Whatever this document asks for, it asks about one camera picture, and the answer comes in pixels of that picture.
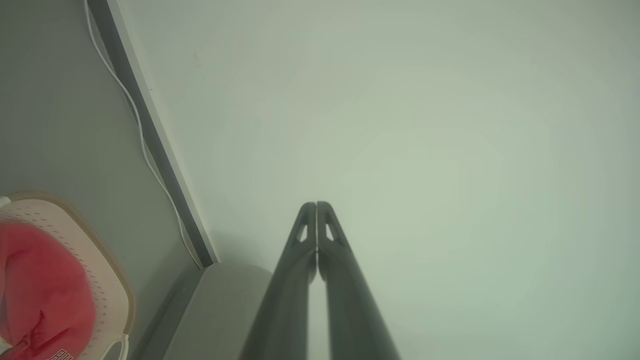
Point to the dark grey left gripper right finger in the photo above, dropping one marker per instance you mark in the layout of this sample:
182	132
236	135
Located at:
352	310

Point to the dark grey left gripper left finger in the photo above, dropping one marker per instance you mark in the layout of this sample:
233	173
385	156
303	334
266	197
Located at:
285	300

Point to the white perforated laundry basket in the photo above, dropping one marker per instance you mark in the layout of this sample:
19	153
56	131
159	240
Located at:
100	270

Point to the black baseboard strip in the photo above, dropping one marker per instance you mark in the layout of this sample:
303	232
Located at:
149	125

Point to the red basketball jersey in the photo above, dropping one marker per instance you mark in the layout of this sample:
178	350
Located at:
45	280

